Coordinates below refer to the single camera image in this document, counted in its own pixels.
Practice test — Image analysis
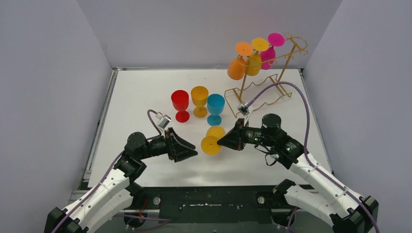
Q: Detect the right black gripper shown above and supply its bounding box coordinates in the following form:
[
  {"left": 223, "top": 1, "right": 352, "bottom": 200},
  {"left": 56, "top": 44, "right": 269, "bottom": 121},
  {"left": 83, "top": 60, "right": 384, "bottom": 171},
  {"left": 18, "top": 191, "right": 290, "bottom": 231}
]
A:
[{"left": 218, "top": 117, "right": 275, "bottom": 150}]

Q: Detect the yellow wine glass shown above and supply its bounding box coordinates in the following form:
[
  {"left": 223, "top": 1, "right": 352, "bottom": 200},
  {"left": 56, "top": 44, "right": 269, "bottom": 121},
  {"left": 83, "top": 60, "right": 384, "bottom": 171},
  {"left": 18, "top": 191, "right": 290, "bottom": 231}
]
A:
[
  {"left": 201, "top": 126, "right": 226, "bottom": 155},
  {"left": 246, "top": 37, "right": 269, "bottom": 76},
  {"left": 191, "top": 86, "right": 209, "bottom": 118}
]

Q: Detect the cyan wine glass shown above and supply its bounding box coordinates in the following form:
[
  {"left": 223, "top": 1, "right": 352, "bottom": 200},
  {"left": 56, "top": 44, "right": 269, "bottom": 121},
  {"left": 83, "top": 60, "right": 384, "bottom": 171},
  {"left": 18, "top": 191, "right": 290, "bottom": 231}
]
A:
[{"left": 207, "top": 94, "right": 225, "bottom": 126}]

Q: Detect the red wine glass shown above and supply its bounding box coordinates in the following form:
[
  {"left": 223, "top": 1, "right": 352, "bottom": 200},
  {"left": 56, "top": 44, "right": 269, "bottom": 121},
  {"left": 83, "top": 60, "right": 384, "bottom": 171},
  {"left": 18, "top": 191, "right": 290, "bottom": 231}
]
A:
[{"left": 171, "top": 90, "right": 190, "bottom": 123}]

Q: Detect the gold wire glass rack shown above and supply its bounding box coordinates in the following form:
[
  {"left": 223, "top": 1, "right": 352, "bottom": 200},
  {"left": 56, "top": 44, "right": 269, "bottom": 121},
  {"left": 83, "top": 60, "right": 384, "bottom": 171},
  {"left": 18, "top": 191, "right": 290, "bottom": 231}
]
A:
[{"left": 223, "top": 32, "right": 309, "bottom": 118}]

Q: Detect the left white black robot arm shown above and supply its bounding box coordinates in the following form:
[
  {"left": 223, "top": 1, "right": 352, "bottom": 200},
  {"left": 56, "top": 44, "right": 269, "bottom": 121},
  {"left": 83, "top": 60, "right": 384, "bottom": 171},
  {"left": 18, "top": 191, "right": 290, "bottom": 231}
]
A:
[{"left": 44, "top": 127, "right": 198, "bottom": 233}]

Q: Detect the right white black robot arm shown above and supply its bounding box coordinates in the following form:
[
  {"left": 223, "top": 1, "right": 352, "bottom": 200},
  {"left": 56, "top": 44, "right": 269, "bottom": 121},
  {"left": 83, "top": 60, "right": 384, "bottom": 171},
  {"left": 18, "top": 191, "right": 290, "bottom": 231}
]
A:
[{"left": 217, "top": 114, "right": 378, "bottom": 233}]

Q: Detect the magenta wine glass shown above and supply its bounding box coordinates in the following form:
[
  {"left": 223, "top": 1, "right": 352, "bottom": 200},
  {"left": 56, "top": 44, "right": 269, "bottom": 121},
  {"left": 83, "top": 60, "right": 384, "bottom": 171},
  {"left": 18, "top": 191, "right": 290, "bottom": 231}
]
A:
[{"left": 260, "top": 33, "right": 285, "bottom": 70}]

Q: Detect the yellow wine glass behind orange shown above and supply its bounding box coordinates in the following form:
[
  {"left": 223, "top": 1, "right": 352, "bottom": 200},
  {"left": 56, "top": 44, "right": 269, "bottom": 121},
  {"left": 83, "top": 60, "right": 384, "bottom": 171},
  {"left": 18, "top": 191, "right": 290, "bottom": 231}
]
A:
[{"left": 246, "top": 37, "right": 269, "bottom": 76}]

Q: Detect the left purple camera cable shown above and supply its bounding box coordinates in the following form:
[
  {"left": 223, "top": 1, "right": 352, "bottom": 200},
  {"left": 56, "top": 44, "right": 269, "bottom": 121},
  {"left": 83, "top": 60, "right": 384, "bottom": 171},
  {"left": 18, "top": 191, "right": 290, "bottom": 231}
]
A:
[{"left": 51, "top": 109, "right": 165, "bottom": 233}]

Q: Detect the purple camera cable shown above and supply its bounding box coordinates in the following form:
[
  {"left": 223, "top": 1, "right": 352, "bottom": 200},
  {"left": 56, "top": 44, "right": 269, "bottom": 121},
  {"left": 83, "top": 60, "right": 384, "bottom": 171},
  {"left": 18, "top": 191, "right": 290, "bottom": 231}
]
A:
[
  {"left": 51, "top": 109, "right": 165, "bottom": 233},
  {"left": 246, "top": 81, "right": 381, "bottom": 233}
]

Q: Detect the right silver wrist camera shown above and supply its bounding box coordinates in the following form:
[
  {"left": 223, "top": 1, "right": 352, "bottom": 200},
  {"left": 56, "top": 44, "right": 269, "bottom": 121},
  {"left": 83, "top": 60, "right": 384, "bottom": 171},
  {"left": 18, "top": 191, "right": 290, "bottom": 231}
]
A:
[{"left": 238, "top": 102, "right": 254, "bottom": 126}]

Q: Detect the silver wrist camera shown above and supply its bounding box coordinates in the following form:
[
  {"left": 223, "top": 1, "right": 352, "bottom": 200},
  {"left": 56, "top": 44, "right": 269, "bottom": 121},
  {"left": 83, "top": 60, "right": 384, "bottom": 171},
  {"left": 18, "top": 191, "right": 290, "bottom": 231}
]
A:
[
  {"left": 238, "top": 102, "right": 254, "bottom": 126},
  {"left": 155, "top": 112, "right": 171, "bottom": 130}
]

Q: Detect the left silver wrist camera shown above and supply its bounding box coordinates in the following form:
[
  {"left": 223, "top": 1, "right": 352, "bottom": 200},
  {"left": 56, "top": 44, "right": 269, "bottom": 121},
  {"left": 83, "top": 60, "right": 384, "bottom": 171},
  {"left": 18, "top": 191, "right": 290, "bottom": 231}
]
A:
[{"left": 155, "top": 112, "right": 171, "bottom": 130}]

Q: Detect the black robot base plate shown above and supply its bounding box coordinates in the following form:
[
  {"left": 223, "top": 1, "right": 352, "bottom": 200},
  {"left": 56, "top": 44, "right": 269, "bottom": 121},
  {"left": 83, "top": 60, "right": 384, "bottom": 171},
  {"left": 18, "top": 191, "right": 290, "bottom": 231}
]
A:
[{"left": 126, "top": 185, "right": 293, "bottom": 226}]

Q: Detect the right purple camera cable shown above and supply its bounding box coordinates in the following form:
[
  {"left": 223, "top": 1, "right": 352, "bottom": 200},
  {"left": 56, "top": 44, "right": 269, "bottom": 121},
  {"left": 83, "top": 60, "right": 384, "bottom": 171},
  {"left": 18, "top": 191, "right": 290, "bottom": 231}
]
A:
[{"left": 246, "top": 81, "right": 381, "bottom": 233}]

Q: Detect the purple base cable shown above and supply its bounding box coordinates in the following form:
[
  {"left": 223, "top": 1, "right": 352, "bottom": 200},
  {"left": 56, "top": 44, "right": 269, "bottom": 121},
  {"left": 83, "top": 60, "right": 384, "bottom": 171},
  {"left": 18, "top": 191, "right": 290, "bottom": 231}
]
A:
[{"left": 116, "top": 209, "right": 173, "bottom": 232}]

